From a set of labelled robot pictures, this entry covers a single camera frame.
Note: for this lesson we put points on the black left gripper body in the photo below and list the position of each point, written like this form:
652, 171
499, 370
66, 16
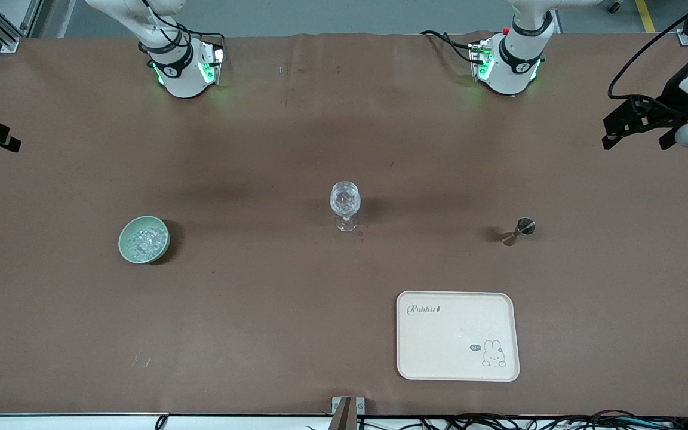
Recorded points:
670, 103

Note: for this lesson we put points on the small metal jigger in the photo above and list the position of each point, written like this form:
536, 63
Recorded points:
520, 230

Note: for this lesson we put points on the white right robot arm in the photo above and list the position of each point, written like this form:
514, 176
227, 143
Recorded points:
177, 77

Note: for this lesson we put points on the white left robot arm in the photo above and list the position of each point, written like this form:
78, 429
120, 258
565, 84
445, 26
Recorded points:
514, 65

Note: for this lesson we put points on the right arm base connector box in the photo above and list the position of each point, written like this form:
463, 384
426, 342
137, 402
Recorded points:
215, 63

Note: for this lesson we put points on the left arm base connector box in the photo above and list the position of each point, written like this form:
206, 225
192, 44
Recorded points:
480, 60

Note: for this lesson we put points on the clear ice cubes heap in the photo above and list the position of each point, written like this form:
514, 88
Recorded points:
147, 242

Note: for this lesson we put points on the clear cut wine glass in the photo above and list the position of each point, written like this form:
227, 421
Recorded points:
344, 203

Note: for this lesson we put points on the pale green ceramic bowl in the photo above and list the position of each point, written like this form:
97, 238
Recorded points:
124, 242

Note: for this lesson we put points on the cream rabbit print tray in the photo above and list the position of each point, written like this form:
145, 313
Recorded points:
439, 346

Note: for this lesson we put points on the brown table cover sheet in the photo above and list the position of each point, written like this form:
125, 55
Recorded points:
260, 310

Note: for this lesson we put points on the metal table edge bracket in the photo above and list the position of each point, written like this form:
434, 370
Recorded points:
347, 412

